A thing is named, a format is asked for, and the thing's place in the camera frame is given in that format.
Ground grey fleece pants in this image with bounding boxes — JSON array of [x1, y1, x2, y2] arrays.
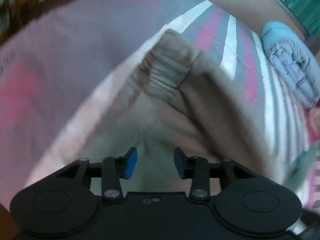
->
[[81, 30, 281, 192]]

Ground striped pink grey bed sheet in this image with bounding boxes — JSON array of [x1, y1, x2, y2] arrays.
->
[[1, 0, 319, 210]]

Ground light blue folded duvet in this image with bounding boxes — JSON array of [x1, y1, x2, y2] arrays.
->
[[261, 21, 319, 109]]

